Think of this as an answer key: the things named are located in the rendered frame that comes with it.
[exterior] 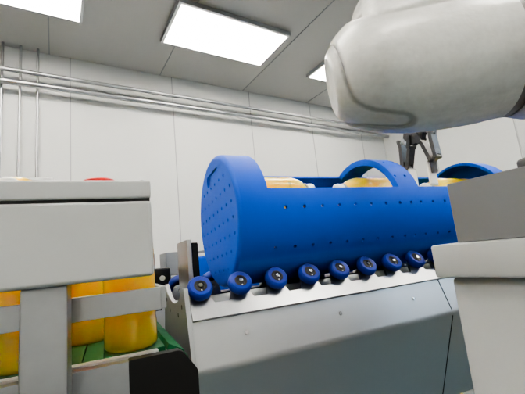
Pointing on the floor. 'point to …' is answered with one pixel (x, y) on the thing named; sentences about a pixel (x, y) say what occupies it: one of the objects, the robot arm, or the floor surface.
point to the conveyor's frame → (130, 374)
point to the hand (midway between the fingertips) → (423, 178)
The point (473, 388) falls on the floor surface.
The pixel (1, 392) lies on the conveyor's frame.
